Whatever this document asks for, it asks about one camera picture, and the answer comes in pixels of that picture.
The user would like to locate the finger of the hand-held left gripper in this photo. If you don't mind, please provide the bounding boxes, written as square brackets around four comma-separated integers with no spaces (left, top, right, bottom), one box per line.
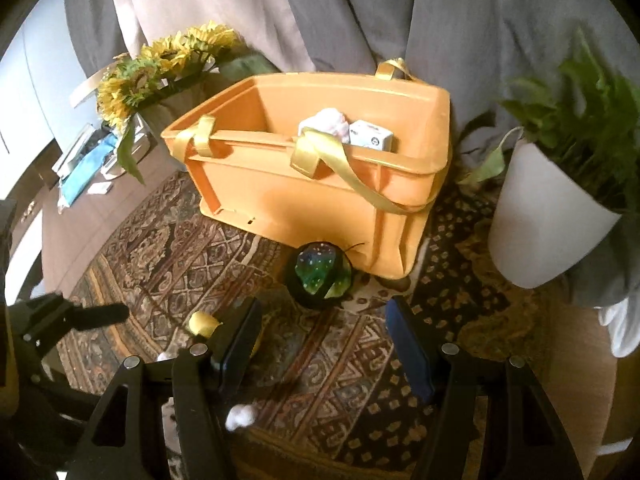
[10,294,130,343]

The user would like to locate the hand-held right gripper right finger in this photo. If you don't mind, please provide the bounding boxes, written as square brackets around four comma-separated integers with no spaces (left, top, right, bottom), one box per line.
[385,296,586,480]

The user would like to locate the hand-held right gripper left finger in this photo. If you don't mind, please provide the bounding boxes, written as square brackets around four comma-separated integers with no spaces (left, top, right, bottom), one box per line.
[65,296,264,480]

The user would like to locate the yellow mouse plush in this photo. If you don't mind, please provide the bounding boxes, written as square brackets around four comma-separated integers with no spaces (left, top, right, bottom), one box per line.
[157,310,266,432]

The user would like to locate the black and green ball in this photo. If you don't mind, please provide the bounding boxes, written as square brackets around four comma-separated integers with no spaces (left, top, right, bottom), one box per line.
[285,241,357,309]

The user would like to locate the orange plastic crate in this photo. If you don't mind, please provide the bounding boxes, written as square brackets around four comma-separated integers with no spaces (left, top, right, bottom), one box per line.
[161,72,453,281]

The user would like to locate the blue and white toy box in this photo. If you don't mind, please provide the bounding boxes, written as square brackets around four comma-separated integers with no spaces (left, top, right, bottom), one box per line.
[348,119,394,152]

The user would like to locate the white plush toy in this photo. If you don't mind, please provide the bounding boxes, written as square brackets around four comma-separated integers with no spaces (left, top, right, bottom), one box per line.
[298,107,351,143]

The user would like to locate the patterned brown rug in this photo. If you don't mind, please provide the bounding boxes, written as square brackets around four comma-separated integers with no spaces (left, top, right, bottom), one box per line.
[55,170,566,480]

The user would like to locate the blue cloth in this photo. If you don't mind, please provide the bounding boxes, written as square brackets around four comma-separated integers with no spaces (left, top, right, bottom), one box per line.
[57,140,121,208]

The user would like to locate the white plant pot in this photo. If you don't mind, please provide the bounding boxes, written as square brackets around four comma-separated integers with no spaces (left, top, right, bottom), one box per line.
[487,137,623,290]

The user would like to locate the white sheer curtain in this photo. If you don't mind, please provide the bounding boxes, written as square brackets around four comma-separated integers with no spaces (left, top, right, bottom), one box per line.
[597,295,640,358]

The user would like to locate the grey flower vase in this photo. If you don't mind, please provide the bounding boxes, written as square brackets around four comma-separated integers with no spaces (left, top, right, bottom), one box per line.
[132,92,201,156]

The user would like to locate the light wooden strip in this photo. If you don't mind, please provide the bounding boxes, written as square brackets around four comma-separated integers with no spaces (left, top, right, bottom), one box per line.
[70,55,131,108]

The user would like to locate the sunflower bouquet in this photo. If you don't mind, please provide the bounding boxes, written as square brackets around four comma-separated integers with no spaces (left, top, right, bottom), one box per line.
[95,21,278,186]

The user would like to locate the green potted plant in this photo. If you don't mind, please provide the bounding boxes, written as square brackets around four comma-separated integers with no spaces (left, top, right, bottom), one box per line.
[457,27,640,211]

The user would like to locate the narrow grey curtain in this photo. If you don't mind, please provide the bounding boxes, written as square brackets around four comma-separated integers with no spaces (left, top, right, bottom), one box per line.
[64,0,131,71]

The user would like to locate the beige curtain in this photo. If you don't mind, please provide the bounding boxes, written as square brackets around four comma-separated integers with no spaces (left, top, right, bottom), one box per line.
[107,0,321,73]

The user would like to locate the yellow ribbon handle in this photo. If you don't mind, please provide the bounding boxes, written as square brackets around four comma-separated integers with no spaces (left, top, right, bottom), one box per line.
[182,115,431,213]
[375,58,426,83]

